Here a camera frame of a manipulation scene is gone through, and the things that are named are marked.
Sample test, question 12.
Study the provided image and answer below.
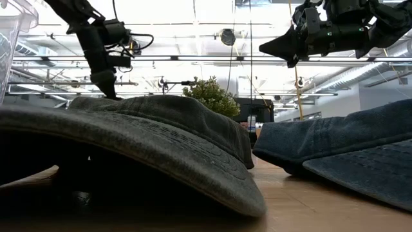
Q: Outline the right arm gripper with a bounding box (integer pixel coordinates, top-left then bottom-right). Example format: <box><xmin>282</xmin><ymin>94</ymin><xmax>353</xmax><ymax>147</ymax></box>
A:
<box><xmin>258</xmin><ymin>6</ymin><xmax>371</xmax><ymax>69</ymax></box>

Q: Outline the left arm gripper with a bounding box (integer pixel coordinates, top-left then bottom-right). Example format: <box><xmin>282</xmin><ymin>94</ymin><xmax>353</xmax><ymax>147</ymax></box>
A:
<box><xmin>76</xmin><ymin>21</ymin><xmax>133</xmax><ymax>101</ymax></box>

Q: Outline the black baseball cap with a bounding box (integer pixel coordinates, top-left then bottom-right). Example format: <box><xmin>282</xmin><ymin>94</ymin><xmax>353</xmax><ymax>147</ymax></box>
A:
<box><xmin>0</xmin><ymin>94</ymin><xmax>268</xmax><ymax>218</ymax></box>

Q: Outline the blue denim baseball cap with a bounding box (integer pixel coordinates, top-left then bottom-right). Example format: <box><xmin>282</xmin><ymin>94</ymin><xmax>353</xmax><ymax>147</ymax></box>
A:
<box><xmin>252</xmin><ymin>98</ymin><xmax>412</xmax><ymax>213</ymax></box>

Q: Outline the clear plastic bin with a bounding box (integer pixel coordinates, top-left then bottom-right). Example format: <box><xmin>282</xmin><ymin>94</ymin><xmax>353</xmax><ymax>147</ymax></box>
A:
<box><xmin>0</xmin><ymin>0</ymin><xmax>39</xmax><ymax>104</ymax></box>

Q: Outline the black boom stand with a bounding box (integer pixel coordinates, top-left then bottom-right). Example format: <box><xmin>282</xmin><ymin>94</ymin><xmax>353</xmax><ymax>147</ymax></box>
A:
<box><xmin>160</xmin><ymin>79</ymin><xmax>196</xmax><ymax>96</ymax></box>

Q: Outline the small potted green plant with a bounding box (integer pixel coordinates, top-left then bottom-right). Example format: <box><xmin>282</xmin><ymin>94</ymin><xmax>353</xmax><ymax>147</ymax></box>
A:
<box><xmin>182</xmin><ymin>75</ymin><xmax>241</xmax><ymax>119</ymax></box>

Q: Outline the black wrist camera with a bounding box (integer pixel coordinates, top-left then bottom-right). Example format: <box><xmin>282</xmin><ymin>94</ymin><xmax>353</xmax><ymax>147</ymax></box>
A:
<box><xmin>102</xmin><ymin>19</ymin><xmax>133</xmax><ymax>46</ymax></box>

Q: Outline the yellow cable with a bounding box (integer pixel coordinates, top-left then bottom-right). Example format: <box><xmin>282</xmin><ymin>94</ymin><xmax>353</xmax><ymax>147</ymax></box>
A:
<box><xmin>288</xmin><ymin>0</ymin><xmax>305</xmax><ymax>122</ymax></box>

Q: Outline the silver ventilation duct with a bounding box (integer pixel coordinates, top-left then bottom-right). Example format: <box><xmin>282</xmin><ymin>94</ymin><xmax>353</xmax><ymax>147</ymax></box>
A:
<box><xmin>314</xmin><ymin>41</ymin><xmax>412</xmax><ymax>94</ymax></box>

